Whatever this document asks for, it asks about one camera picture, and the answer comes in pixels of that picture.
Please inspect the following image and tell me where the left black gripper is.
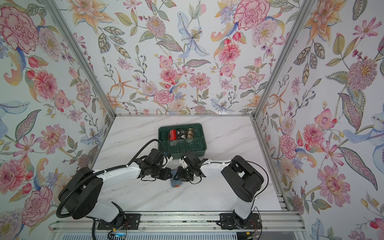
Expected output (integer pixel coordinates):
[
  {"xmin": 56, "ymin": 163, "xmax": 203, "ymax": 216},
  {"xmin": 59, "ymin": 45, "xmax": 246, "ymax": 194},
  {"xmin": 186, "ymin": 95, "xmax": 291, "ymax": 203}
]
[{"xmin": 150, "ymin": 164, "xmax": 175, "ymax": 180}]

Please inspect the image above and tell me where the blue green orange sock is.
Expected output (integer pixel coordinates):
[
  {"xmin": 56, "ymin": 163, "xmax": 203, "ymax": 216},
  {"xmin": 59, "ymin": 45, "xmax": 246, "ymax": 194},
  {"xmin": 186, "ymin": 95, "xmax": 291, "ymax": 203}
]
[{"xmin": 170, "ymin": 169, "xmax": 182, "ymax": 188}]

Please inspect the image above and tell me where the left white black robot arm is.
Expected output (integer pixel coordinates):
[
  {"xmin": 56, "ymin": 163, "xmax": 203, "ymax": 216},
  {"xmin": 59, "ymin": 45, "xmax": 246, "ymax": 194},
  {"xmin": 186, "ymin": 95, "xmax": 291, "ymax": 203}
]
[{"xmin": 56, "ymin": 149, "xmax": 173, "ymax": 227}]

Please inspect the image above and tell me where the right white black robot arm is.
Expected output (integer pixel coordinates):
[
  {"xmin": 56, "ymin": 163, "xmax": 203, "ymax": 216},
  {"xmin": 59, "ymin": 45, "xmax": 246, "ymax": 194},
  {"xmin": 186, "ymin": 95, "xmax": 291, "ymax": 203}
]
[{"xmin": 173, "ymin": 151, "xmax": 265, "ymax": 225}]

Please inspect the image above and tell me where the green plastic divider tray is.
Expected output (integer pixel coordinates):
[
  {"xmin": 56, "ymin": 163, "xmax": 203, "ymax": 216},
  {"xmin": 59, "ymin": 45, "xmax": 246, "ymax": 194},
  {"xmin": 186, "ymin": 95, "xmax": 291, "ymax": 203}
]
[{"xmin": 158, "ymin": 123, "xmax": 207, "ymax": 159}]

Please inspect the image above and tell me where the red rolled sock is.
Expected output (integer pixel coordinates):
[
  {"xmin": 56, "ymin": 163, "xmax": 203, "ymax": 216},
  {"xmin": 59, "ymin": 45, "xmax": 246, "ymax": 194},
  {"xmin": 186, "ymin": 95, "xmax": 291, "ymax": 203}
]
[{"xmin": 169, "ymin": 129, "xmax": 178, "ymax": 141}]

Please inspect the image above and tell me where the brown patterned rolled sock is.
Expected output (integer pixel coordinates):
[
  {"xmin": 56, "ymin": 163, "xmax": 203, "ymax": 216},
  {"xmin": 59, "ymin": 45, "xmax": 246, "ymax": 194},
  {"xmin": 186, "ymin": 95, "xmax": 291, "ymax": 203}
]
[{"xmin": 186, "ymin": 128, "xmax": 195, "ymax": 139}]

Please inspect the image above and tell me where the black white patterned rolled sock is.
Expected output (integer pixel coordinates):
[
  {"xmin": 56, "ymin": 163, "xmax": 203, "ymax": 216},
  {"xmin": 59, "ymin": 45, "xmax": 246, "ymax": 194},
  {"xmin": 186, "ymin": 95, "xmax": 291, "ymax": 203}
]
[{"xmin": 177, "ymin": 129, "xmax": 186, "ymax": 140}]

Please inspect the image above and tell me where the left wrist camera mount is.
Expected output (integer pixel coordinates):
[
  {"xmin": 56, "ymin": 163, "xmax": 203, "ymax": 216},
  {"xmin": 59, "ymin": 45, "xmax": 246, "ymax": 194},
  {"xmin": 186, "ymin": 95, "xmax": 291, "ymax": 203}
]
[{"xmin": 163, "ymin": 154, "xmax": 173, "ymax": 166}]

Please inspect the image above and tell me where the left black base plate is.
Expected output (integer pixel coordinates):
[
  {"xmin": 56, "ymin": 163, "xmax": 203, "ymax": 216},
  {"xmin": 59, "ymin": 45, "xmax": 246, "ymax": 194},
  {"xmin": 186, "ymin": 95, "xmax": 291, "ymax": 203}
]
[{"xmin": 97, "ymin": 202, "xmax": 142, "ymax": 231}]

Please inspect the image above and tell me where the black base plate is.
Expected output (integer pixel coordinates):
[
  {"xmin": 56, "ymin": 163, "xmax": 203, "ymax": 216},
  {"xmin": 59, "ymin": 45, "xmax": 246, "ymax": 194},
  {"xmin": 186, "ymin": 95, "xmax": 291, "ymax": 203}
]
[
  {"xmin": 219, "ymin": 212, "xmax": 262, "ymax": 230},
  {"xmin": 97, "ymin": 202, "xmax": 142, "ymax": 231}
]

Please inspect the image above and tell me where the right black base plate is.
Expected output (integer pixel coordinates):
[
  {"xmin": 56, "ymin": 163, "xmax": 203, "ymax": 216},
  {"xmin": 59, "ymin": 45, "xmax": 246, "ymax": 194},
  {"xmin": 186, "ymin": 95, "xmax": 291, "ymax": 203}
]
[{"xmin": 219, "ymin": 212, "xmax": 262, "ymax": 230}]

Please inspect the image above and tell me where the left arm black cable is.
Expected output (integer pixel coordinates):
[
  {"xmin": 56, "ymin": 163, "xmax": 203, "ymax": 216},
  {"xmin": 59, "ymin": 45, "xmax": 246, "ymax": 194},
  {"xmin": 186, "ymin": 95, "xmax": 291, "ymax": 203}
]
[{"xmin": 55, "ymin": 138, "xmax": 163, "ymax": 240}]

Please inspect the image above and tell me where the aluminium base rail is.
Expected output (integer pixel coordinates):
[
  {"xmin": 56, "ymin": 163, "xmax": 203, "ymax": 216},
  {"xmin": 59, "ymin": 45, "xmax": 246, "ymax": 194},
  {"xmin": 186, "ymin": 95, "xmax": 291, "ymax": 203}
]
[{"xmin": 48, "ymin": 211, "xmax": 305, "ymax": 233}]

